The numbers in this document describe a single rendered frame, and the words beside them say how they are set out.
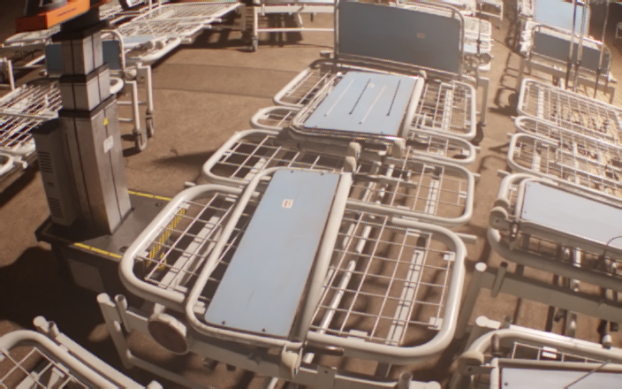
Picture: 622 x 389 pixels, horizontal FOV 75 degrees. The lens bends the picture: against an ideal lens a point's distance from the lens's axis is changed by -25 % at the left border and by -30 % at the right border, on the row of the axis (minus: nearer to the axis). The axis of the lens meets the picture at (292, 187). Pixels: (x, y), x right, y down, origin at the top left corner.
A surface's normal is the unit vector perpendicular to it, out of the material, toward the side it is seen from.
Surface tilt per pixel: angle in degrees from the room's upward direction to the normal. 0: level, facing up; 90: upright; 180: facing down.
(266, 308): 1
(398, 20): 90
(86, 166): 90
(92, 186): 90
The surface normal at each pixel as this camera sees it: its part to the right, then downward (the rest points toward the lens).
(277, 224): -0.02, -0.86
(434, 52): -0.33, 0.49
